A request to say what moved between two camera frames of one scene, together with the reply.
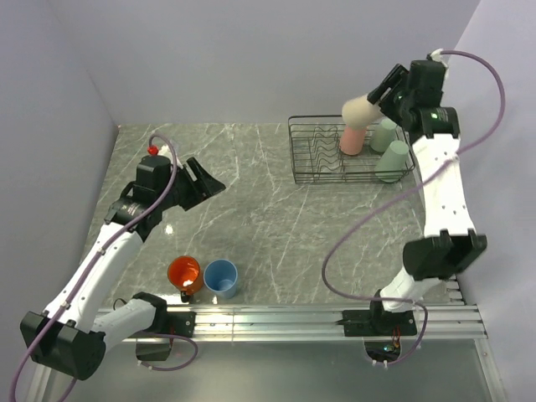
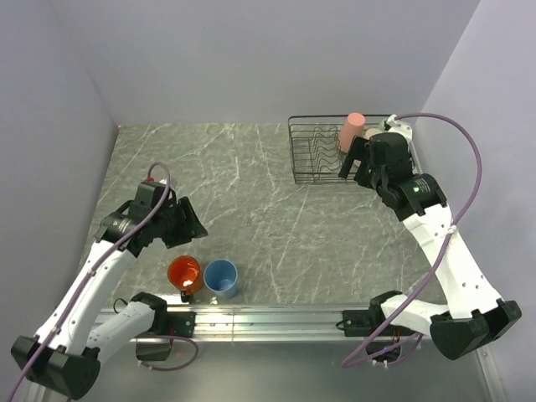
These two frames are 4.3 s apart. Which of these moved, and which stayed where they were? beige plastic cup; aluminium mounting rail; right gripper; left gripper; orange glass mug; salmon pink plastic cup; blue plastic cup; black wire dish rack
Moved: right gripper; left gripper; beige plastic cup
Stayed: salmon pink plastic cup; black wire dish rack; aluminium mounting rail; blue plastic cup; orange glass mug
